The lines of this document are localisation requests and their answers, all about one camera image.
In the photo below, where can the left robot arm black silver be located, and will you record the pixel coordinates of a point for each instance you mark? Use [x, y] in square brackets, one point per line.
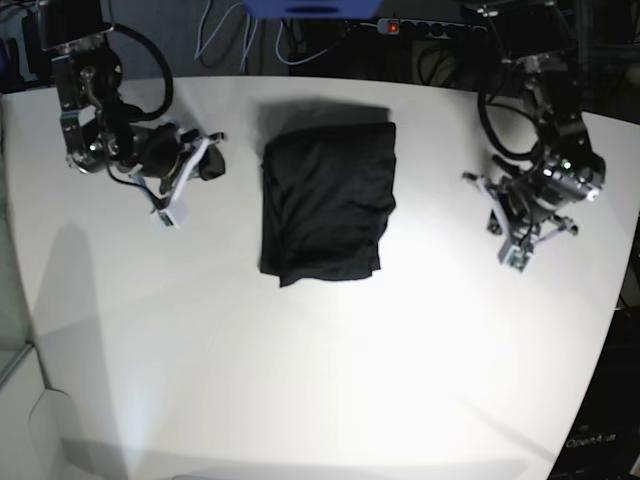
[561, 168]

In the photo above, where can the dark grey long-sleeve T-shirt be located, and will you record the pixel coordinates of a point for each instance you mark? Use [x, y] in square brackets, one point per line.
[327, 177]

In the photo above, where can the blue box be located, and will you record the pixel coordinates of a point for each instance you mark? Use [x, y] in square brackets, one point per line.
[312, 9]

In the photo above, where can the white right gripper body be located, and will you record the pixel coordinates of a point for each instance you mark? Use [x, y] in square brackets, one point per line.
[167, 161]

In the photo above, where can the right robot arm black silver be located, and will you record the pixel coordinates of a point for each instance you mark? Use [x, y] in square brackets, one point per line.
[101, 131]

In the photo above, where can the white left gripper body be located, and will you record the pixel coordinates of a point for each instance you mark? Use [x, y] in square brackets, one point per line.
[525, 225]

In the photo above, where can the black OpenArm case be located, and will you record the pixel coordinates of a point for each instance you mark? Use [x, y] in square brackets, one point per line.
[603, 442]

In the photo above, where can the white power strip red switch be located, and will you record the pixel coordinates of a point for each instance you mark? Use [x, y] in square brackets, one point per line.
[428, 29]

